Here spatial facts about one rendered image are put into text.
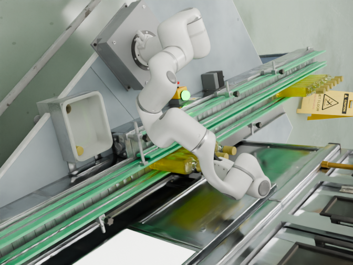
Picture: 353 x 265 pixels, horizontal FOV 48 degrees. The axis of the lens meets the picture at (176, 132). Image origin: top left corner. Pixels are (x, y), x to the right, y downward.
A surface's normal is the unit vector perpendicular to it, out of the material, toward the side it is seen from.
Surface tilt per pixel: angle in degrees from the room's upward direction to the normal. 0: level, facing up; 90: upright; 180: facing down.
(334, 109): 74
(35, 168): 0
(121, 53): 5
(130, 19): 5
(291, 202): 90
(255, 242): 90
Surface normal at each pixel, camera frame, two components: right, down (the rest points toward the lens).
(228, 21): 0.75, 0.06
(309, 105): -0.45, -0.20
